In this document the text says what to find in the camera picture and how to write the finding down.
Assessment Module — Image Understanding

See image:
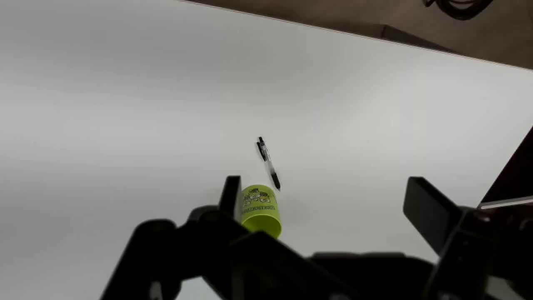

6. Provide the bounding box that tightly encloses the black round base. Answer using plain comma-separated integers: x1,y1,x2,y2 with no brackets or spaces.
424,0,497,22

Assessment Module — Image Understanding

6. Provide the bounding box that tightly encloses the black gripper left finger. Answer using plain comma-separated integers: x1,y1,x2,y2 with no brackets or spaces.
219,173,244,225

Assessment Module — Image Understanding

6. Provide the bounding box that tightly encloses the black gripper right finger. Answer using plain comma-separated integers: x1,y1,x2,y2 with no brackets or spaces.
402,175,463,258

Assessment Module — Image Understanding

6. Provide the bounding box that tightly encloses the black pen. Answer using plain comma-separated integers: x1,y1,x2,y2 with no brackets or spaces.
255,135,284,192

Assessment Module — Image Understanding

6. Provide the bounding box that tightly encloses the green plastic mug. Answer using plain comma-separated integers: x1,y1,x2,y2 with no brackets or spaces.
237,183,285,240

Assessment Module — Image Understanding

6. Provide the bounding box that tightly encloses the thin white cable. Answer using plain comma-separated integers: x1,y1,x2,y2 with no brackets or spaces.
478,195,533,212

